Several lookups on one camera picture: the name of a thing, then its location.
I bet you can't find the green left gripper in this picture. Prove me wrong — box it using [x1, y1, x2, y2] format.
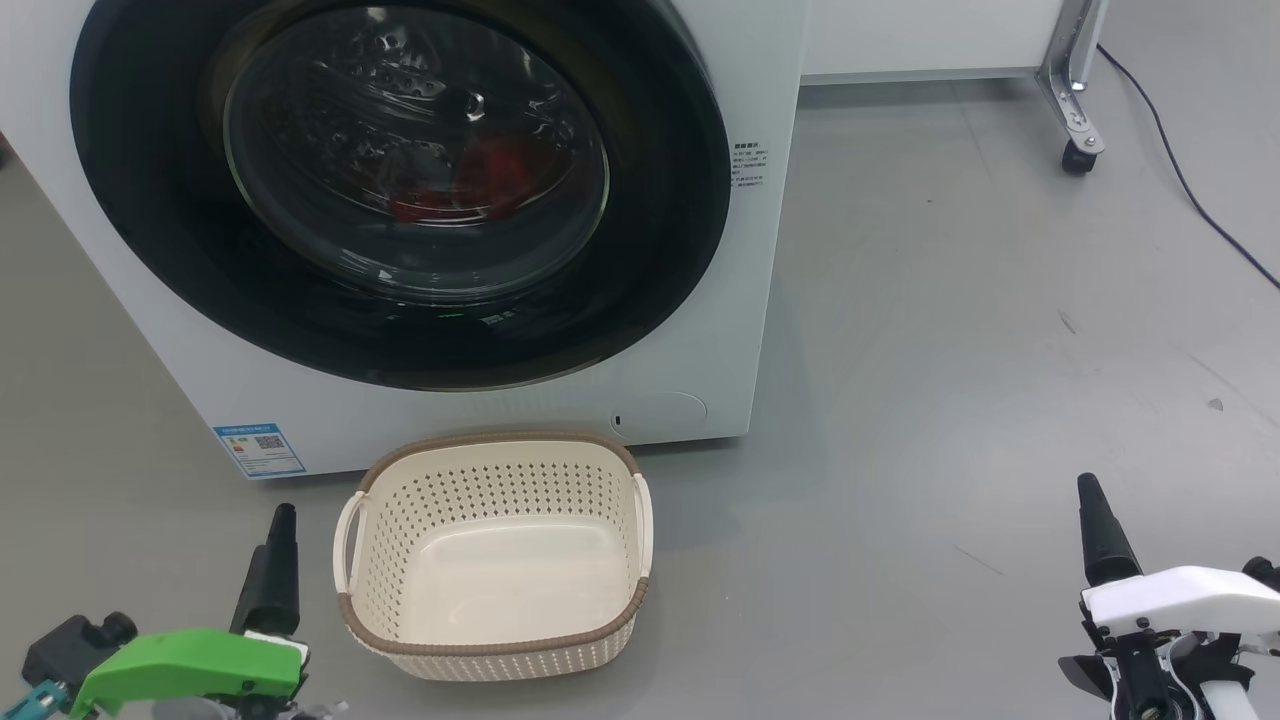
[68, 503, 309, 720]

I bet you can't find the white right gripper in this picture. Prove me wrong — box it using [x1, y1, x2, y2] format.
[1058, 473, 1280, 720]

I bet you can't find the round black glass washer door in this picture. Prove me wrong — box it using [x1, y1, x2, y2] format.
[70, 0, 733, 393]

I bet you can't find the red and white garment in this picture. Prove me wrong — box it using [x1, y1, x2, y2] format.
[385, 135, 546, 226]

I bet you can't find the cream perforated laundry basket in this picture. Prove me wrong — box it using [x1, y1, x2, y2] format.
[333, 432, 655, 683]

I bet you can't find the white front-load washing machine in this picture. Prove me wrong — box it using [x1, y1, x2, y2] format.
[0, 0, 809, 482]

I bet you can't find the blue energy label sticker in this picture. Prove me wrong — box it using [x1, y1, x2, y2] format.
[212, 423, 306, 481]

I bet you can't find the small black text label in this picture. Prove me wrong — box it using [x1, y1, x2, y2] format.
[730, 140, 771, 191]

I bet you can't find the white partition panel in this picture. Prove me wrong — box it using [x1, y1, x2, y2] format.
[800, 0, 1066, 87]

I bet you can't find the left camera cable teal plug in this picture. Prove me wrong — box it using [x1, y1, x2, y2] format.
[0, 678, 63, 720]

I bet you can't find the black floor power cable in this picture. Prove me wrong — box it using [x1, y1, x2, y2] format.
[1097, 42, 1280, 291]

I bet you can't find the metal frame leg with caster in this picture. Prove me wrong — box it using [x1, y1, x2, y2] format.
[1037, 0, 1111, 177]

